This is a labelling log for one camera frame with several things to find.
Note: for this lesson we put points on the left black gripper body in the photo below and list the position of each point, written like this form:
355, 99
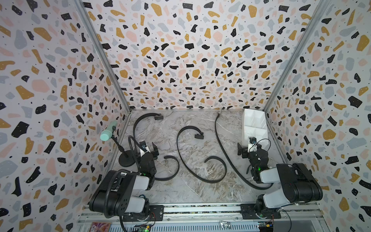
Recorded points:
149, 153

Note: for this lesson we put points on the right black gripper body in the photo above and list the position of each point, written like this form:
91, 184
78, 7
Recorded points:
249, 152

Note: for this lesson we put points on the black belt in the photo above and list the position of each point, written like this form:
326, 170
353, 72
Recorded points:
157, 117
191, 165
232, 165

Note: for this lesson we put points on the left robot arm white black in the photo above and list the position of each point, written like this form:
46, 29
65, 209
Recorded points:
114, 196

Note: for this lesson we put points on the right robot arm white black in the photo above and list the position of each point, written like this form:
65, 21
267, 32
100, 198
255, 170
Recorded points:
297, 183

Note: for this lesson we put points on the white storage roll organizer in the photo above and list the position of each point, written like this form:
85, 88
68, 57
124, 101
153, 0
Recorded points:
254, 125

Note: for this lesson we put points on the green microphone on black stand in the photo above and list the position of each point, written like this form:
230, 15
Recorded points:
125, 158

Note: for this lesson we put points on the pink printed card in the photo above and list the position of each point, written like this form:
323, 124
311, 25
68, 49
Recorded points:
100, 227

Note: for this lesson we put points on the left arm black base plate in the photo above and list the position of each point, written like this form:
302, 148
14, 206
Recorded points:
150, 213

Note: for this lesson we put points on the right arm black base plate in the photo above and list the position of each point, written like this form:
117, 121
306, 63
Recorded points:
256, 211

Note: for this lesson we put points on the aluminium mounting rail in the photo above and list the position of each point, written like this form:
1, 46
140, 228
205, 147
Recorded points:
214, 212

